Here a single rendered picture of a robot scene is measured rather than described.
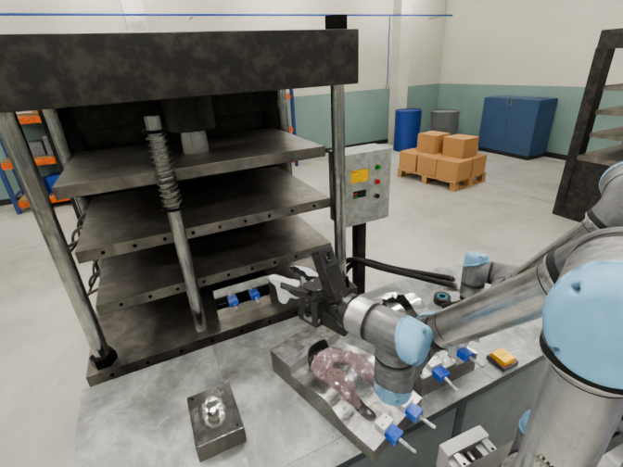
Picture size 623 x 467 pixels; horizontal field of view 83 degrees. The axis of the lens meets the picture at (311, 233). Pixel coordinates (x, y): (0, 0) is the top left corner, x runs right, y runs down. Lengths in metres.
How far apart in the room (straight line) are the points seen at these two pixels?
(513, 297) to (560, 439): 0.20
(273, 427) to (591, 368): 1.04
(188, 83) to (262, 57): 0.28
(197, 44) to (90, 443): 1.37
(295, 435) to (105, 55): 1.34
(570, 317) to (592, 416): 0.15
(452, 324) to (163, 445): 1.02
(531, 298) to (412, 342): 0.20
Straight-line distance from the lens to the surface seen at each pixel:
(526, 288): 0.65
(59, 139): 2.11
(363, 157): 1.87
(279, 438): 1.32
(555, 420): 0.59
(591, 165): 5.17
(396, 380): 0.71
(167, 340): 1.80
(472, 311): 0.70
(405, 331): 0.64
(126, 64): 1.36
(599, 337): 0.47
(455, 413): 1.64
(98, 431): 1.55
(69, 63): 1.36
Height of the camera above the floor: 1.88
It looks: 26 degrees down
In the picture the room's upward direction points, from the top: 3 degrees counter-clockwise
